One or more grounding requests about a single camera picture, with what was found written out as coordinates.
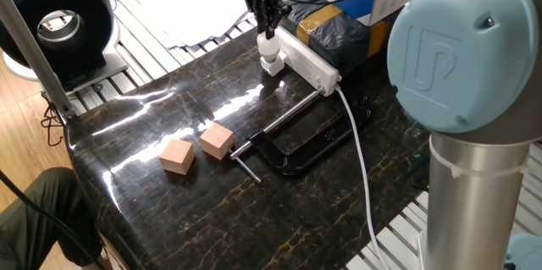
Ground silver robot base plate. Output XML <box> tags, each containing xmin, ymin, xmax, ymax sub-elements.
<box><xmin>417</xmin><ymin>229</ymin><xmax>428</xmax><ymax>270</ymax></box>

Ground white power strip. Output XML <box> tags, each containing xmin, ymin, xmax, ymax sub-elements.
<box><xmin>274</xmin><ymin>26</ymin><xmax>343</xmax><ymax>97</ymax></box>

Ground thin black cable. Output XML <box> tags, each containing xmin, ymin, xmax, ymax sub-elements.
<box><xmin>0</xmin><ymin>170</ymin><xmax>107</xmax><ymax>270</ymax></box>

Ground dark trousered person leg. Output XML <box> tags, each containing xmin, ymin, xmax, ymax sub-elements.
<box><xmin>0</xmin><ymin>167</ymin><xmax>102</xmax><ymax>270</ymax></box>

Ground white paper sheets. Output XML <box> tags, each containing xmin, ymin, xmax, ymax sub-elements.
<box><xmin>122</xmin><ymin>0</ymin><xmax>257</xmax><ymax>49</ymax></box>

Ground white power strip cable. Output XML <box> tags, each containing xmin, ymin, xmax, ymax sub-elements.
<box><xmin>334</xmin><ymin>85</ymin><xmax>393</xmax><ymax>270</ymax></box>

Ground white bulb holder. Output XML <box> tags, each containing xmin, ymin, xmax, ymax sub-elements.
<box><xmin>260</xmin><ymin>53</ymin><xmax>285</xmax><ymax>77</ymax></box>

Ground black plastic wrapped package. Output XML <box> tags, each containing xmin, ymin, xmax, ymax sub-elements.
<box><xmin>281</xmin><ymin>0</ymin><xmax>401</xmax><ymax>76</ymax></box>

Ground aluminium frame post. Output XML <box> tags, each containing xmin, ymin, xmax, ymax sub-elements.
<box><xmin>0</xmin><ymin>0</ymin><xmax>77</xmax><ymax>121</ymax></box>

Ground black C-clamp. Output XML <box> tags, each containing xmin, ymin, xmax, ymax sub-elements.
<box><xmin>229</xmin><ymin>85</ymin><xmax>373</xmax><ymax>185</ymax></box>

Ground white light bulb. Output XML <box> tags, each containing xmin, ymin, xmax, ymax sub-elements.
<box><xmin>257</xmin><ymin>32</ymin><xmax>281</xmax><ymax>63</ymax></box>

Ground wooden cube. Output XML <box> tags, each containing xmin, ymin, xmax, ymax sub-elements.
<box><xmin>158</xmin><ymin>138</ymin><xmax>196</xmax><ymax>176</ymax></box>
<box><xmin>198</xmin><ymin>122</ymin><xmax>236</xmax><ymax>161</ymax></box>

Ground tangled dark cable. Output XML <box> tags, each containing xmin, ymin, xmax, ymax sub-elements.
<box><xmin>40</xmin><ymin>91</ymin><xmax>65</xmax><ymax>147</ymax></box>

